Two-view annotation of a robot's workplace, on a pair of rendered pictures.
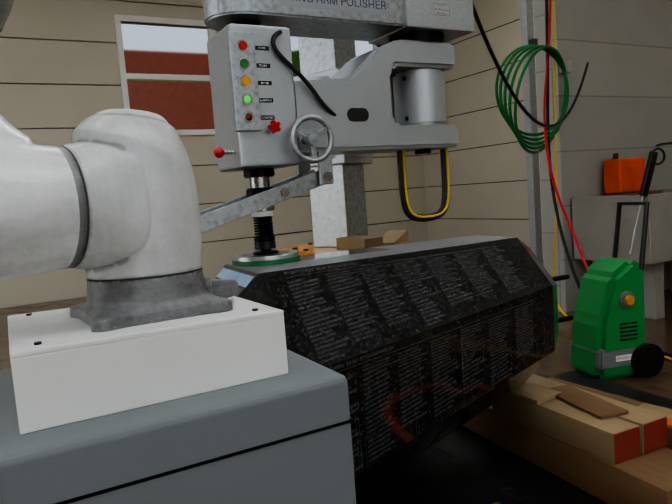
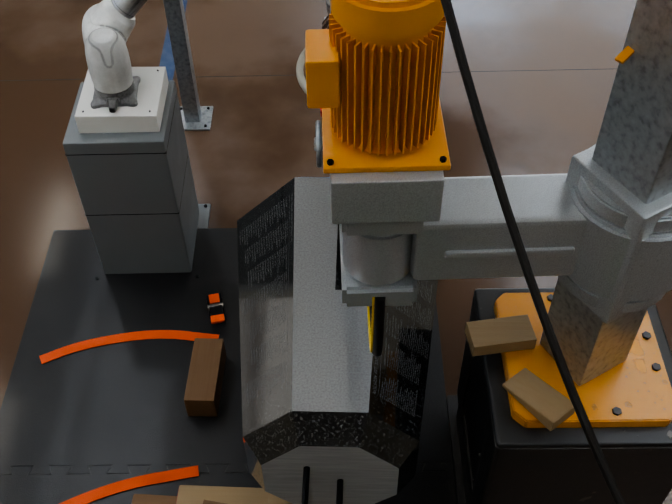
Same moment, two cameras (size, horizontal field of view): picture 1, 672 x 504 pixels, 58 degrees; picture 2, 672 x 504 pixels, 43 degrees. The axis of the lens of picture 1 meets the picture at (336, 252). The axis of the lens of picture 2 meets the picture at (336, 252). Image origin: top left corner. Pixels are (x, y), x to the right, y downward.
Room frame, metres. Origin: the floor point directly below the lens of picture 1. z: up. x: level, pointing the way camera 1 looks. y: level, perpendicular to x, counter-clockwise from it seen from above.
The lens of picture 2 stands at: (2.90, -1.74, 2.98)
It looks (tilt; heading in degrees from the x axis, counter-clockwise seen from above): 48 degrees down; 118
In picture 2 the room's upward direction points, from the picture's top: 1 degrees counter-clockwise
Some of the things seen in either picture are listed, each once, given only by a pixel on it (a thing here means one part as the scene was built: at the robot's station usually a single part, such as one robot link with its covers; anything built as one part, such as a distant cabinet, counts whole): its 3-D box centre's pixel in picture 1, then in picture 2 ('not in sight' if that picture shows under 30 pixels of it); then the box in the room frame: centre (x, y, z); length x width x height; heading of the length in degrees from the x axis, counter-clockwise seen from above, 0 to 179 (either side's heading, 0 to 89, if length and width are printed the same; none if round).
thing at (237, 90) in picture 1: (243, 82); not in sight; (1.82, 0.23, 1.37); 0.08 x 0.03 x 0.28; 119
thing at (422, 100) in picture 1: (419, 100); (378, 235); (2.28, -0.35, 1.34); 0.19 x 0.19 x 0.20
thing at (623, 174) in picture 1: (628, 174); not in sight; (4.64, -2.27, 1.00); 0.50 x 0.22 x 0.33; 119
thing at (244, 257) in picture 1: (266, 255); not in sight; (1.96, 0.23, 0.84); 0.21 x 0.21 x 0.01
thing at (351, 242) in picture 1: (359, 243); (500, 335); (2.60, -0.10, 0.81); 0.20 x 0.10 x 0.05; 36
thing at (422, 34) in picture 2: not in sight; (378, 58); (2.26, -0.36, 1.90); 0.31 x 0.28 x 0.40; 29
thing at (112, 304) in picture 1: (161, 291); (114, 90); (0.84, 0.25, 0.91); 0.22 x 0.18 x 0.06; 122
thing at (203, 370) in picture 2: not in sight; (205, 376); (1.51, -0.29, 0.07); 0.30 x 0.12 x 0.12; 116
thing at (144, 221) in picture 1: (130, 193); (107, 57); (0.83, 0.27, 1.05); 0.18 x 0.16 x 0.22; 134
